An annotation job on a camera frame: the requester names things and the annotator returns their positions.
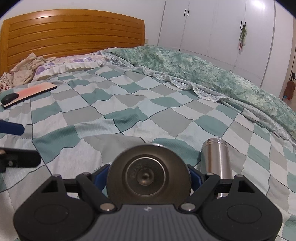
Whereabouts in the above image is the pink steel cup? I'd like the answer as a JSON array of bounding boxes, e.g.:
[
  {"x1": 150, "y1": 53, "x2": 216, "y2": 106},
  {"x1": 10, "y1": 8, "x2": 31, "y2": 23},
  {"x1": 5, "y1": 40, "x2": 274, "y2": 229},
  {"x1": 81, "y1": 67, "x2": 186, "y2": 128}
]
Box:
[{"x1": 106, "y1": 144, "x2": 191, "y2": 206}]

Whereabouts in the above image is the wooden headboard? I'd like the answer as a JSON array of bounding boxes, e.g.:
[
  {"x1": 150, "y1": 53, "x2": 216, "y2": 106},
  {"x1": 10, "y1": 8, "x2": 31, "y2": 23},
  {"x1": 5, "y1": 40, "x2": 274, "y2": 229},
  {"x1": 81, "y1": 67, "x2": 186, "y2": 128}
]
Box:
[{"x1": 1, "y1": 9, "x2": 145, "y2": 72}]

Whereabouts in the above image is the white wardrobe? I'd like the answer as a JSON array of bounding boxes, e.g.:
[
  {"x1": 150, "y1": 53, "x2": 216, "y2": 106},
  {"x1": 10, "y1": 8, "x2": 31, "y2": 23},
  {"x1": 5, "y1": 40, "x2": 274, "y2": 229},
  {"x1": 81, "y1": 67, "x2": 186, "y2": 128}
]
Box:
[{"x1": 158, "y1": 1, "x2": 294, "y2": 96}]

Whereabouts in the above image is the beige crumpled cloth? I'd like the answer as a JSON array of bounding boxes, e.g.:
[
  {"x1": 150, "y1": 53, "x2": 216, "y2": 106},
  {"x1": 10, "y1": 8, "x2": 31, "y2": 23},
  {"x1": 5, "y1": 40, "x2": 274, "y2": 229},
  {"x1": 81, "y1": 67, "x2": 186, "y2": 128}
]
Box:
[{"x1": 9, "y1": 53, "x2": 56, "y2": 87}]

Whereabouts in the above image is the red dotted pillow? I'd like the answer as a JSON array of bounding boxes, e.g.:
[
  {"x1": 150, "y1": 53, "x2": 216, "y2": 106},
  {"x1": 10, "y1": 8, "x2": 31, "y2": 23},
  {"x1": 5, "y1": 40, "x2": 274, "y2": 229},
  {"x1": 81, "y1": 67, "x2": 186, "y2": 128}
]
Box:
[{"x1": 0, "y1": 72, "x2": 14, "y2": 93}]

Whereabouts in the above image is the brown plush toy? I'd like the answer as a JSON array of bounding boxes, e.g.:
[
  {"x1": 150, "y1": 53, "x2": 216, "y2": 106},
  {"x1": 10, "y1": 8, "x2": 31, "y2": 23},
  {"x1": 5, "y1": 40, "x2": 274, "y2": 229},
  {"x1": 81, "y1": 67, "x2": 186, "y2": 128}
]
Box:
[{"x1": 283, "y1": 81, "x2": 295, "y2": 100}]

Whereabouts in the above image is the green floral duvet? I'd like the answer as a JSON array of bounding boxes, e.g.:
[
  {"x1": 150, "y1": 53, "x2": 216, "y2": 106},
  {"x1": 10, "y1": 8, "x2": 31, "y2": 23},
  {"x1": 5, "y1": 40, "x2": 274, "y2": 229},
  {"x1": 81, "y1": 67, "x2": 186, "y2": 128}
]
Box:
[{"x1": 102, "y1": 45, "x2": 295, "y2": 138}]

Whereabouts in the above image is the black computer mouse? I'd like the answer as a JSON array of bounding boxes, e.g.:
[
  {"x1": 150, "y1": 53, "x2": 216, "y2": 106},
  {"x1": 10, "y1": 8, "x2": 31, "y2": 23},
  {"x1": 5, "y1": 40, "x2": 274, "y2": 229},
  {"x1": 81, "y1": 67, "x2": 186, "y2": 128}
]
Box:
[{"x1": 1, "y1": 93, "x2": 19, "y2": 105}]

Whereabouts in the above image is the checkered teal bed sheet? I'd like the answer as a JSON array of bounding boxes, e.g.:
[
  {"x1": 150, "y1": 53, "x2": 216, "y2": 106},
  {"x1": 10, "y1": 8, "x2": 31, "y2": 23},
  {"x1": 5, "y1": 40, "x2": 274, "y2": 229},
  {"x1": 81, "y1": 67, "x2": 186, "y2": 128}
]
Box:
[{"x1": 1, "y1": 64, "x2": 295, "y2": 240}]

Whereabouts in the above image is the purple floral pillow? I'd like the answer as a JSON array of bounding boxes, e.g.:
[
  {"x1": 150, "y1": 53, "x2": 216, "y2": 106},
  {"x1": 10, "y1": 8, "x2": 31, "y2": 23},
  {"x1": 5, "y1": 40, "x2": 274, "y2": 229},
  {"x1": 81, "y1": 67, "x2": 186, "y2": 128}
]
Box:
[{"x1": 32, "y1": 51, "x2": 108, "y2": 82}]

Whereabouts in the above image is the plain stainless steel cup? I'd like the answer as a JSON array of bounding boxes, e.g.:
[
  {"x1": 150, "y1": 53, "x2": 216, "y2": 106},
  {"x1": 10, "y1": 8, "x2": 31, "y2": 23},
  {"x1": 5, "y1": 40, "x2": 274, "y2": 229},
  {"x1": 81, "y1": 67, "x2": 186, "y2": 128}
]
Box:
[{"x1": 200, "y1": 137, "x2": 233, "y2": 198}]

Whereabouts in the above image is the hanging green plant sachet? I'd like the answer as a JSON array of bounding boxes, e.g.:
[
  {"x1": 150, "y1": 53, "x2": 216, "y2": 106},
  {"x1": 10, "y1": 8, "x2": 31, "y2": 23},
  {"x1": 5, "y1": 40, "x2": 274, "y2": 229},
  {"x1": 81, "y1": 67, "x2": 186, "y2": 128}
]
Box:
[{"x1": 238, "y1": 22, "x2": 247, "y2": 54}]

